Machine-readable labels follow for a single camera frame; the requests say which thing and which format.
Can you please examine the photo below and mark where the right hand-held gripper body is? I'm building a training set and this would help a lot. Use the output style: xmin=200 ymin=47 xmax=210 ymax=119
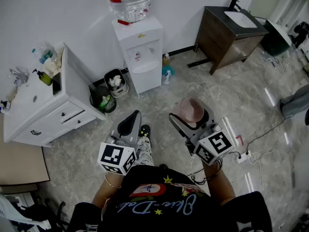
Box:
xmin=184 ymin=122 xmax=236 ymax=166

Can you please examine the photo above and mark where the black phone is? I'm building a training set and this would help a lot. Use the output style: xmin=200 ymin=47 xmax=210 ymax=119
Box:
xmin=52 ymin=72 xmax=62 ymax=97

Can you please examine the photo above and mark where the green plastic bottle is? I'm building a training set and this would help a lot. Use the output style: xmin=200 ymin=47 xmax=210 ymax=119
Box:
xmin=99 ymin=95 xmax=112 ymax=108

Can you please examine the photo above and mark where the gold bracelet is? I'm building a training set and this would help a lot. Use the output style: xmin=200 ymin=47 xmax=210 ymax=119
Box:
xmin=104 ymin=174 xmax=122 ymax=189

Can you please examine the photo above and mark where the large clear water bottle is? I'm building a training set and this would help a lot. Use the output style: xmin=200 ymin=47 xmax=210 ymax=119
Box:
xmin=105 ymin=0 xmax=152 ymax=25

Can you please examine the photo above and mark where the white vanity cabinet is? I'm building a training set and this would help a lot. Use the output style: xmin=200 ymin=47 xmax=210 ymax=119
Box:
xmin=3 ymin=42 xmax=107 ymax=147

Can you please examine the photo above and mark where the person's left leg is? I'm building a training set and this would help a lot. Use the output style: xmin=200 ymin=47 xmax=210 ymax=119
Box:
xmin=133 ymin=136 xmax=155 ymax=167

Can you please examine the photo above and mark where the white trash bin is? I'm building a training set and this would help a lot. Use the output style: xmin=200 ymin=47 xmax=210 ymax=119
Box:
xmin=103 ymin=68 xmax=129 ymax=99

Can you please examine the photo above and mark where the person's left shoe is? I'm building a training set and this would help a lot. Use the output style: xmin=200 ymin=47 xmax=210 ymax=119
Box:
xmin=139 ymin=124 xmax=152 ymax=139

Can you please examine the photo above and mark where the short black power cable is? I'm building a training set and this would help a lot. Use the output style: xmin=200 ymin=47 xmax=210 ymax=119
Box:
xmin=227 ymin=150 xmax=242 ymax=160

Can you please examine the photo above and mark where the person's left forearm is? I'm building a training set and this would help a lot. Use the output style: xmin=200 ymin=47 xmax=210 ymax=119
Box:
xmin=91 ymin=171 xmax=123 ymax=210

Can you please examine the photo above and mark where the teal plastic item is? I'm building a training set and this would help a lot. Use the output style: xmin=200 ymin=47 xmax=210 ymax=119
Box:
xmin=161 ymin=65 xmax=176 ymax=77

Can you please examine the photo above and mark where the black mesh trash bin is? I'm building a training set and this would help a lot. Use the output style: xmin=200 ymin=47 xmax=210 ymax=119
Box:
xmin=89 ymin=86 xmax=117 ymax=114

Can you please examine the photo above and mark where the person's black printed shirt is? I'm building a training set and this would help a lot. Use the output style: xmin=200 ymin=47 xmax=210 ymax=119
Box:
xmin=67 ymin=164 xmax=274 ymax=232

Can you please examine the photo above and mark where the person's right forearm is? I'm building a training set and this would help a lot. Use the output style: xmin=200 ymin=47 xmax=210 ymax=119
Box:
xmin=202 ymin=159 xmax=236 ymax=206

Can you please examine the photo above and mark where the pink cup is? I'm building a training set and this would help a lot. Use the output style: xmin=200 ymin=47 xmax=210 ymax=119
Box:
xmin=172 ymin=96 xmax=206 ymax=130

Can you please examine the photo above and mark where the dark wrist band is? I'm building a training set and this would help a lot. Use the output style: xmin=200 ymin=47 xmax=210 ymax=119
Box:
xmin=204 ymin=160 xmax=223 ymax=179

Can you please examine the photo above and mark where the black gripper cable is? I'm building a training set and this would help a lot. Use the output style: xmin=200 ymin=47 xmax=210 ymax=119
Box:
xmin=186 ymin=163 xmax=222 ymax=186

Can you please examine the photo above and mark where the brown wooden vanity cabinet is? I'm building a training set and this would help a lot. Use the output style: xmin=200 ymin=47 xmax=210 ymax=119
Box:
xmin=194 ymin=5 xmax=269 ymax=76

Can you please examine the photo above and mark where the dark green bin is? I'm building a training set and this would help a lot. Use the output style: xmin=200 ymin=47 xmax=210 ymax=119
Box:
xmin=260 ymin=19 xmax=293 ymax=57

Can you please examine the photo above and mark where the white water dispenser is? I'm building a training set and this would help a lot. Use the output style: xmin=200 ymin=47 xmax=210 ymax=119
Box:
xmin=112 ymin=14 xmax=164 ymax=98

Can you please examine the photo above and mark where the clear bottle blue label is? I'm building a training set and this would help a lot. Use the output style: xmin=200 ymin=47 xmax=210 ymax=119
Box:
xmin=31 ymin=42 xmax=54 ymax=65

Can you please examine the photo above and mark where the chrome faucet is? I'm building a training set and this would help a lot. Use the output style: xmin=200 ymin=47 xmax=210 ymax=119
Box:
xmin=9 ymin=66 xmax=30 ymax=86

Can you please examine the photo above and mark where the white power strip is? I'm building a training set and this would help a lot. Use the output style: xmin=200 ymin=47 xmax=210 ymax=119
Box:
xmin=236 ymin=151 xmax=253 ymax=164

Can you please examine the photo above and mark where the white sink basin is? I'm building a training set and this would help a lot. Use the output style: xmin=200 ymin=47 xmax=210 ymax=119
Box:
xmin=224 ymin=10 xmax=258 ymax=29

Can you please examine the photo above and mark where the brown flat panel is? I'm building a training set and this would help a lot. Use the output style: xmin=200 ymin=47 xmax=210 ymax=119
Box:
xmin=0 ymin=115 xmax=51 ymax=186

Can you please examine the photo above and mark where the black faucet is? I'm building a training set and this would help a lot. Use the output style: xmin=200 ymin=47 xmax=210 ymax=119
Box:
xmin=228 ymin=0 xmax=242 ymax=13

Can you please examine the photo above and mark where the green pump bottle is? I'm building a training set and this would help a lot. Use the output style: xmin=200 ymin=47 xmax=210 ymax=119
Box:
xmin=32 ymin=68 xmax=53 ymax=87

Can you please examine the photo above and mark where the white power cable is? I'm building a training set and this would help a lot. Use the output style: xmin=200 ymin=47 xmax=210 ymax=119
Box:
xmin=248 ymin=129 xmax=282 ymax=191

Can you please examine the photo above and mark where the white soap lump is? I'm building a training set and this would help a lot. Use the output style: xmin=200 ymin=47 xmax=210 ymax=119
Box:
xmin=43 ymin=57 xmax=57 ymax=73

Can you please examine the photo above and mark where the long black power cable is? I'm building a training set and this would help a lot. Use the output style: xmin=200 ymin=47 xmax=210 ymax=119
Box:
xmin=245 ymin=115 xmax=296 ymax=154

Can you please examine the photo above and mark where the black chair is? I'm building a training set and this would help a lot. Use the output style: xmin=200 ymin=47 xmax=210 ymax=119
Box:
xmin=23 ymin=198 xmax=71 ymax=232

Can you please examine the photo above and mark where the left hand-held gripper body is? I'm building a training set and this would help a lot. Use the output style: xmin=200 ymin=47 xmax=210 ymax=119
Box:
xmin=97 ymin=129 xmax=143 ymax=176

